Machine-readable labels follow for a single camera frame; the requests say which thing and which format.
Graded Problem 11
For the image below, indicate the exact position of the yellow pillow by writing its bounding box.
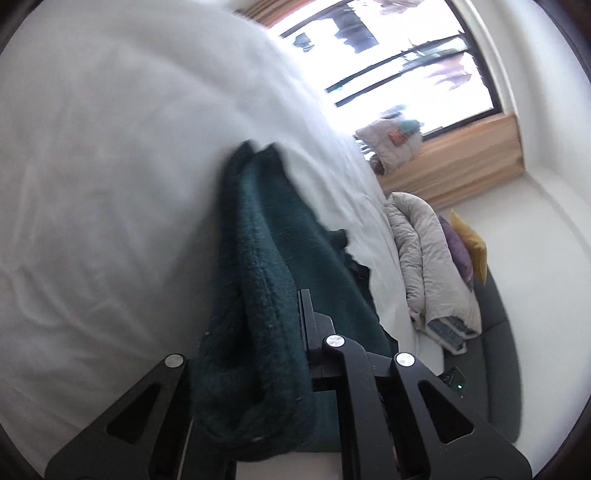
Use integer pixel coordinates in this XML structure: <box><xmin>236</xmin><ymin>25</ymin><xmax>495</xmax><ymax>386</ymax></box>
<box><xmin>450</xmin><ymin>210</ymin><xmax>488</xmax><ymax>284</ymax></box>

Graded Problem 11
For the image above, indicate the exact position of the light grey duvet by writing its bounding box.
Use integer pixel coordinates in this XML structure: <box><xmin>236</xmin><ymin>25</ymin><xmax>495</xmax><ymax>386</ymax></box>
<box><xmin>385</xmin><ymin>191</ymin><xmax>484</xmax><ymax>341</ymax></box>

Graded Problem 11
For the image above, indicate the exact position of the black framed window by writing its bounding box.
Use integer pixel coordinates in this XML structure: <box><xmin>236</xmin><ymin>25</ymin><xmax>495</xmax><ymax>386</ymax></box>
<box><xmin>272</xmin><ymin>0</ymin><xmax>505</xmax><ymax>140</ymax></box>

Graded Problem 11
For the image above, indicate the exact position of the dark green knit sweater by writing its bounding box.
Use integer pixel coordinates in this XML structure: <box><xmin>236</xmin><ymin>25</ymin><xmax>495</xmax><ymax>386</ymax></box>
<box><xmin>191</xmin><ymin>140</ymin><xmax>400</xmax><ymax>463</ymax></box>

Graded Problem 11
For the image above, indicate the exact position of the dark grey headboard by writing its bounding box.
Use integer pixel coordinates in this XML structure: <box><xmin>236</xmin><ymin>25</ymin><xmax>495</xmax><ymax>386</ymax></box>
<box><xmin>455</xmin><ymin>267</ymin><xmax>526</xmax><ymax>445</ymax></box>

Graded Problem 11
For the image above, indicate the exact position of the purple pillow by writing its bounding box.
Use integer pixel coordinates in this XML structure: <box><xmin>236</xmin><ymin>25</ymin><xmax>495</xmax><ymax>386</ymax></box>
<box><xmin>438</xmin><ymin>215</ymin><xmax>475</xmax><ymax>291</ymax></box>

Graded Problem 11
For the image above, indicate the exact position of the white bed sheet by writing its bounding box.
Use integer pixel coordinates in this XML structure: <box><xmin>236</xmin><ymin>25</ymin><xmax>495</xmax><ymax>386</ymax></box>
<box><xmin>0</xmin><ymin>0</ymin><xmax>446</xmax><ymax>480</ymax></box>

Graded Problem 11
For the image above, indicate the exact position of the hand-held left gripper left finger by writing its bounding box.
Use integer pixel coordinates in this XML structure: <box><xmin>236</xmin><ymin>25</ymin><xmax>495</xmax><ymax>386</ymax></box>
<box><xmin>45</xmin><ymin>353</ymin><xmax>237</xmax><ymax>480</ymax></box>

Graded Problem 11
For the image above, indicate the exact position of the grey patterned cloth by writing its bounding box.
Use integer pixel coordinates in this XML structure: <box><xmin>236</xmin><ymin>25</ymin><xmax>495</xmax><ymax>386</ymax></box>
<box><xmin>426</xmin><ymin>315</ymin><xmax>479</xmax><ymax>355</ymax></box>

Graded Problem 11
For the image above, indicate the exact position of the dark hanging garment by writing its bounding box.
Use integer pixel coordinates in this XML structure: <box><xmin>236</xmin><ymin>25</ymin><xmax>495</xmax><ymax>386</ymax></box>
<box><xmin>336</xmin><ymin>8</ymin><xmax>380</xmax><ymax>52</ymax></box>

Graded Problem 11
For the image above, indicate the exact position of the white puffer jacket pile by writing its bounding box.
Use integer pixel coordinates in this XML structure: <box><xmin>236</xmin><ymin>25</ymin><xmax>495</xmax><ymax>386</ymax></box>
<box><xmin>355</xmin><ymin>117</ymin><xmax>426</xmax><ymax>175</ymax></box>

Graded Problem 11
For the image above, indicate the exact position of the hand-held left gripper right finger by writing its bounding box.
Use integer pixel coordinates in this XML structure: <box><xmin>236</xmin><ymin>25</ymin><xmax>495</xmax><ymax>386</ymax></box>
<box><xmin>298</xmin><ymin>289</ymin><xmax>533</xmax><ymax>480</ymax></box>

